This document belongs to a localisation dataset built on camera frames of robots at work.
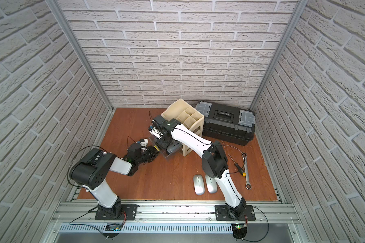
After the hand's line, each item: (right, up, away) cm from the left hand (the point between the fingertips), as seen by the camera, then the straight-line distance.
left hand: (164, 147), depth 91 cm
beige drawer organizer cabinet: (+11, +21, -10) cm, 26 cm away
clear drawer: (+1, -1, -8) cm, 8 cm away
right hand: (+2, +4, -2) cm, 5 cm away
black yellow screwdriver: (+45, -12, -3) cm, 47 cm away
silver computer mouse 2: (+28, -20, -8) cm, 35 cm away
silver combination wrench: (+49, -20, -8) cm, 54 cm away
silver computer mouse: (+21, -19, -10) cm, 30 cm away
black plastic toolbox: (+39, +15, -2) cm, 41 cm away
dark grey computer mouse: (+7, +2, -6) cm, 10 cm away
